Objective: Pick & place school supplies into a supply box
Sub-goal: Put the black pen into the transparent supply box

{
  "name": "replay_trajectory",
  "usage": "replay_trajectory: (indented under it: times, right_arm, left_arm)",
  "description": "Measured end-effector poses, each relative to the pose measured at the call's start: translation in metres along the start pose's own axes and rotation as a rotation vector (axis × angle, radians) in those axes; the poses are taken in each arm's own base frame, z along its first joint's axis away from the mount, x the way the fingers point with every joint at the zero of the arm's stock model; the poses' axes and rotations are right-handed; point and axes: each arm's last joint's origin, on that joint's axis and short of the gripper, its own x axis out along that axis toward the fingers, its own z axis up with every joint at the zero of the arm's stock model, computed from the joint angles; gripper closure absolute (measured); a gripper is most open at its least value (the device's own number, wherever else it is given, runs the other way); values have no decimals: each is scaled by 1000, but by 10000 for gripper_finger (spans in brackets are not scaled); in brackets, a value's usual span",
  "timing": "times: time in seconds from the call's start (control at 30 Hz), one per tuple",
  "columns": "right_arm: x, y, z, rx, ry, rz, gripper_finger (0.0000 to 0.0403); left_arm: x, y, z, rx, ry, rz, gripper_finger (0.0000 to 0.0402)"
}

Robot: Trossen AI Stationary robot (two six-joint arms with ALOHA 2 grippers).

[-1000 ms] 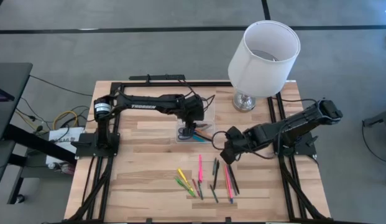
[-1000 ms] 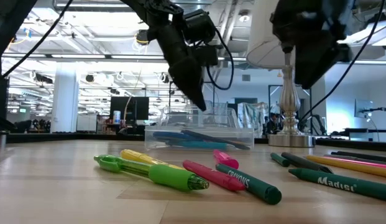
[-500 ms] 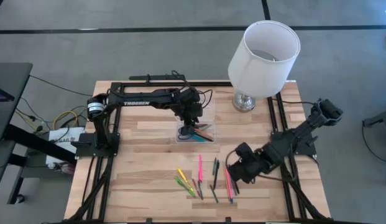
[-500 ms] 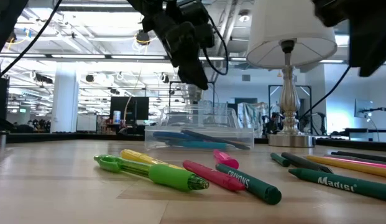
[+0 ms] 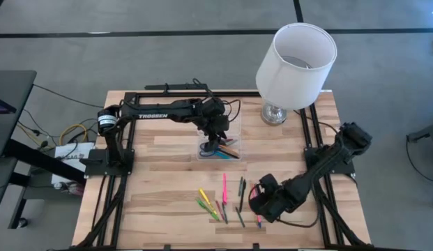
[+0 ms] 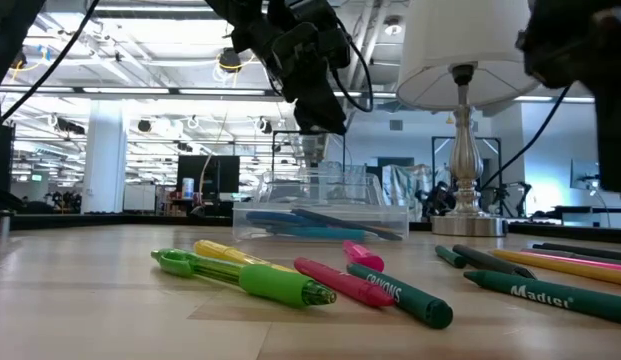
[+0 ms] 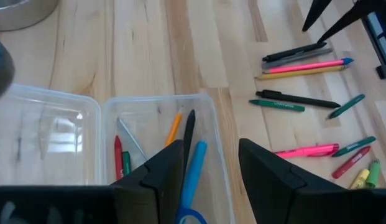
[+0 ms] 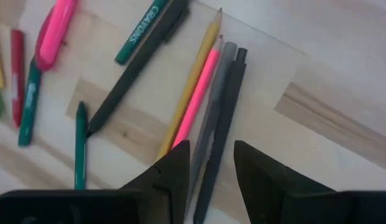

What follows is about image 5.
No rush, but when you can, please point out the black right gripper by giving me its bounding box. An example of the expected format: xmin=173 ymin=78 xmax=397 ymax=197
xmin=250 ymin=173 xmax=290 ymax=223

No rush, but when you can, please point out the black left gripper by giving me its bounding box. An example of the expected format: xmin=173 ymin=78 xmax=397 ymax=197
xmin=201 ymin=116 xmax=231 ymax=157

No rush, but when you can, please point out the pink pencil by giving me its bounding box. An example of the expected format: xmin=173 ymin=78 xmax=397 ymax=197
xmin=250 ymin=183 xmax=263 ymax=229

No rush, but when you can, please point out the black pen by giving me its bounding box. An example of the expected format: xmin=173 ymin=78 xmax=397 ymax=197
xmin=238 ymin=178 xmax=248 ymax=213

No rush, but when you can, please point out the yellow pen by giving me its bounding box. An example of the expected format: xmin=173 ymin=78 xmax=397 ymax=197
xmin=198 ymin=188 xmax=213 ymax=210

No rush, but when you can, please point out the green clear pen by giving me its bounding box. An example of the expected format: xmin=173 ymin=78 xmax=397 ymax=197
xmin=195 ymin=197 xmax=220 ymax=222

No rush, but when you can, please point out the white power strip box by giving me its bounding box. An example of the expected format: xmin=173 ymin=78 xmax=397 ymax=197
xmin=51 ymin=142 xmax=96 ymax=185

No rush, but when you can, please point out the white shade silver table lamp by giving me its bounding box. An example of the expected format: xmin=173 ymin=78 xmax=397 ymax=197
xmin=255 ymin=22 xmax=338 ymax=126

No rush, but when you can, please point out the black desk leg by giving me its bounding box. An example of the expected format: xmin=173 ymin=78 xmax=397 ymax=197
xmin=3 ymin=138 xmax=87 ymax=229

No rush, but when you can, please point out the grey chair base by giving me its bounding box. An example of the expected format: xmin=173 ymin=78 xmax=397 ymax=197
xmin=406 ymin=121 xmax=433 ymax=144

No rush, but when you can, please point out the dark laptop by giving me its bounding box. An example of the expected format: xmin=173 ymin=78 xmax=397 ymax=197
xmin=0 ymin=95 xmax=17 ymax=115

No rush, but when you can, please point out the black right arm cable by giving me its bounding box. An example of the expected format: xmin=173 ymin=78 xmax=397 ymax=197
xmin=275 ymin=181 xmax=321 ymax=229

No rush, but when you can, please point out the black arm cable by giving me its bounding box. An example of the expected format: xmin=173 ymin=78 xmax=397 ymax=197
xmin=222 ymin=99 xmax=242 ymax=123
xmin=275 ymin=181 xmax=321 ymax=229

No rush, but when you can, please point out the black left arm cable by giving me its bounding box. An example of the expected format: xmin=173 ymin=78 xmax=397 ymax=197
xmin=222 ymin=99 xmax=242 ymax=123

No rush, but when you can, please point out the black metal bracket bar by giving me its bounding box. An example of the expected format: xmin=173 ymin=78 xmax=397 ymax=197
xmin=144 ymin=82 xmax=209 ymax=91

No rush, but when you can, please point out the black aluminium table frame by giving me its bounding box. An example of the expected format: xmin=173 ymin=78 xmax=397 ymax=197
xmin=71 ymin=90 xmax=374 ymax=251

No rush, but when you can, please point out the yellow cable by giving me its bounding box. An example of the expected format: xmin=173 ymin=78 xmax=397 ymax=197
xmin=58 ymin=123 xmax=89 ymax=146

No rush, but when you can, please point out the black floor cable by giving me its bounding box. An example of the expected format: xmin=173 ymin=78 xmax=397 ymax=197
xmin=32 ymin=83 xmax=105 ymax=109

